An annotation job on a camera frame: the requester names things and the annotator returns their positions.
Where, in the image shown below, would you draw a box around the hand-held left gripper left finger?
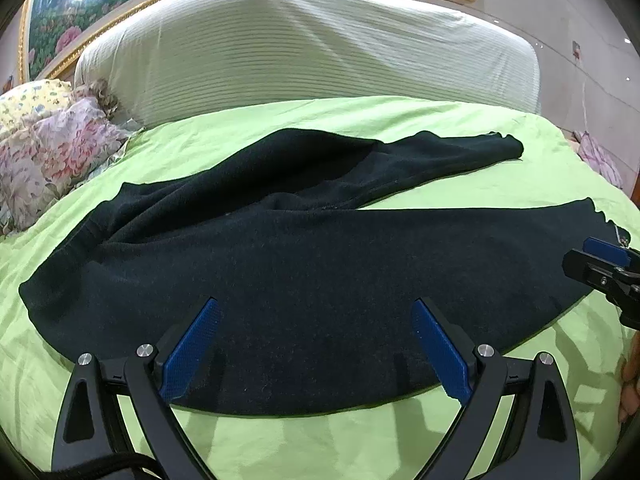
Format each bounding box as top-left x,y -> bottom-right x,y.
51,297 -> 222,480

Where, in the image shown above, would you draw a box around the person's right hand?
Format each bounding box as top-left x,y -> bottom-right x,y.
617,335 -> 640,431

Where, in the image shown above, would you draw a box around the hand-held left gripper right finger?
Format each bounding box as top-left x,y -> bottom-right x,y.
410,297 -> 582,480

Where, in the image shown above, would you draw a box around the green bed sheet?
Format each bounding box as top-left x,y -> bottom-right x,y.
0,95 -> 640,480

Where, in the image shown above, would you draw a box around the yellow floral pillow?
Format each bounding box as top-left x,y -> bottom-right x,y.
0,79 -> 76,136

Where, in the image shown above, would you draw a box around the pink floral cloth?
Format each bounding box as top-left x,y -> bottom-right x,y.
572,130 -> 625,192

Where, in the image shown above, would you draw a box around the brown patterned cushion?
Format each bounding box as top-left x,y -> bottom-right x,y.
74,79 -> 123,123

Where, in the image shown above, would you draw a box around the white ribbed headboard cover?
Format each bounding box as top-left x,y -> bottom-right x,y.
74,0 -> 543,128

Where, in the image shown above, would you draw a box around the black pants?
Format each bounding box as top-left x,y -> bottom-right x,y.
19,129 -> 618,417

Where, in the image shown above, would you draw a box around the floral pillows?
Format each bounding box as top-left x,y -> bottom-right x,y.
0,97 -> 137,236

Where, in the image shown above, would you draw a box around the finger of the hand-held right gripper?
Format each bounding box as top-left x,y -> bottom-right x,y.
562,249 -> 621,295
582,236 -> 632,270

